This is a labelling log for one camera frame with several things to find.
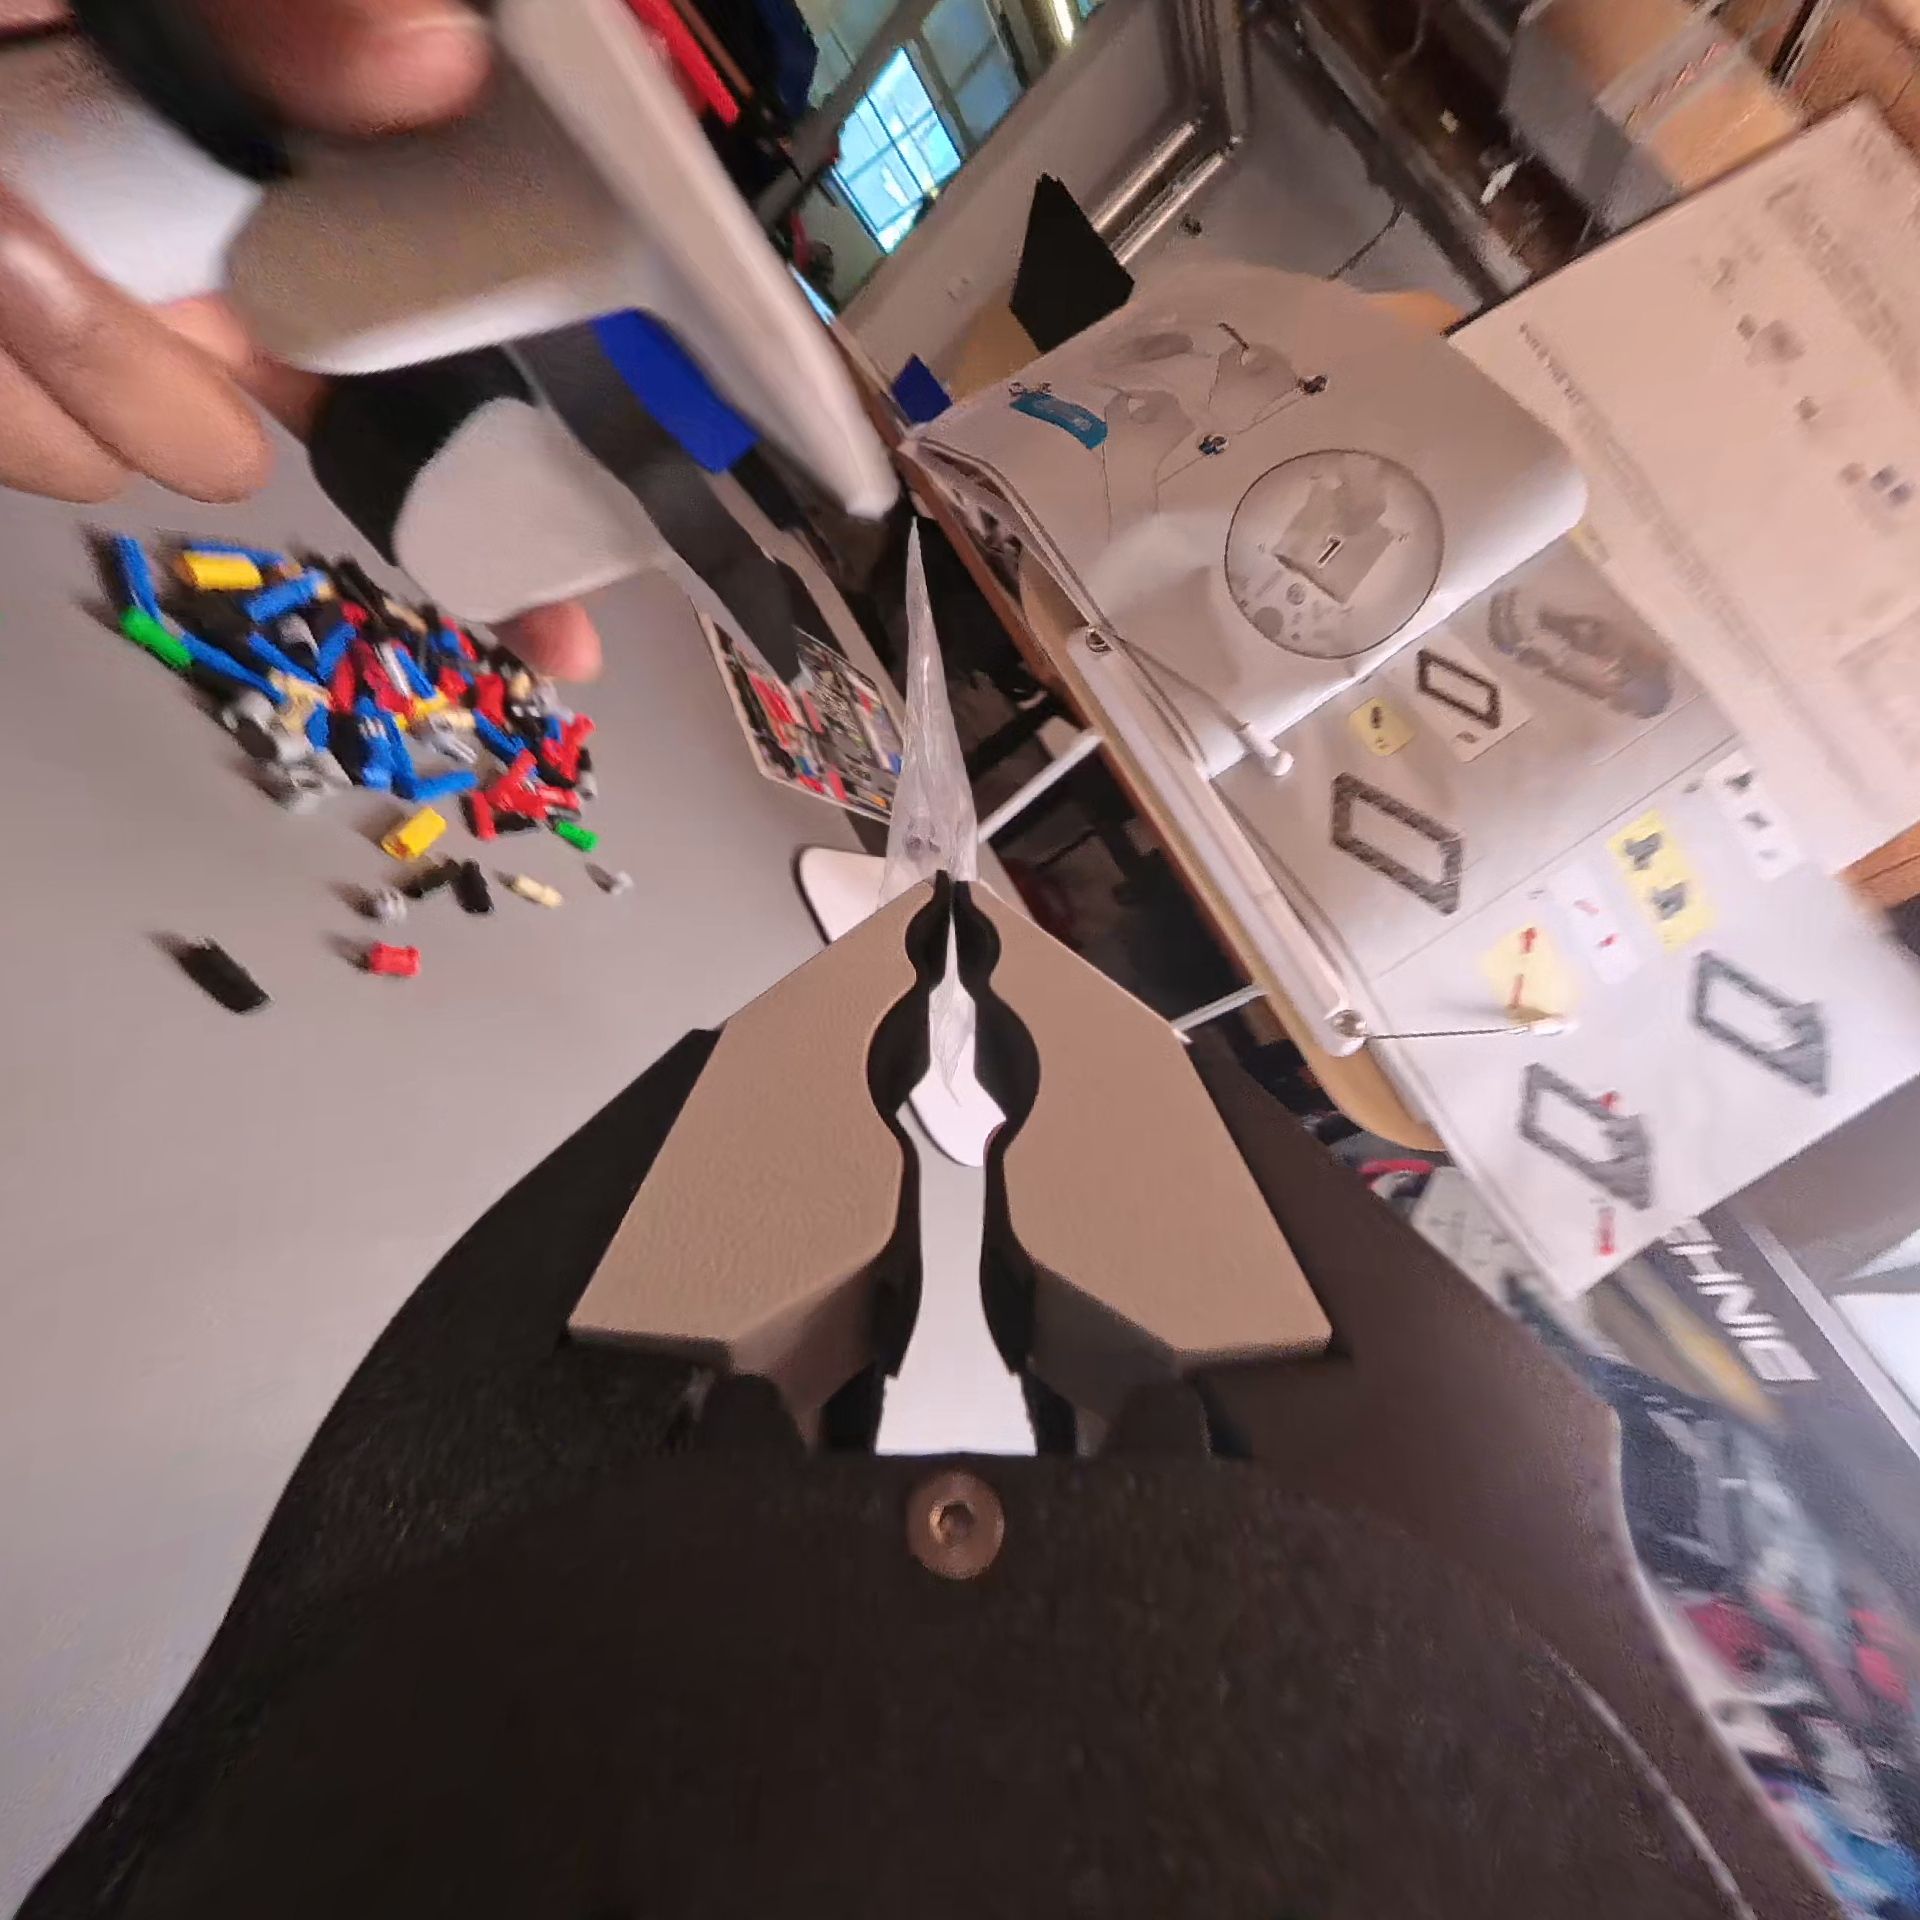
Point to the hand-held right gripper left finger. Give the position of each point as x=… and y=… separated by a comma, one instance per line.
x=765, y=1199

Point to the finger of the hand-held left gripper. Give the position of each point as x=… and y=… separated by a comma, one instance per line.
x=601, y=178
x=511, y=509

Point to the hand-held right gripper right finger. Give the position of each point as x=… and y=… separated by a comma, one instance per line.
x=1157, y=1199

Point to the pile of lego pieces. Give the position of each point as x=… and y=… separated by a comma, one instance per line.
x=376, y=705

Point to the clear bag of small lego pieces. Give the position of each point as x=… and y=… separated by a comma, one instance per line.
x=930, y=751

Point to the lego instruction booklet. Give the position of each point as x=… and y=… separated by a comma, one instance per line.
x=1650, y=840

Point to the lego set box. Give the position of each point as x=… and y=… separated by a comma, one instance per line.
x=1771, y=1500

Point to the person's left hand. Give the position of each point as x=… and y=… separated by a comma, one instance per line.
x=121, y=390

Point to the white book stand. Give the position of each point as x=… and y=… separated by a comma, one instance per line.
x=840, y=891

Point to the holographic sticker sheet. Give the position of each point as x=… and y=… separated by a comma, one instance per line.
x=811, y=720

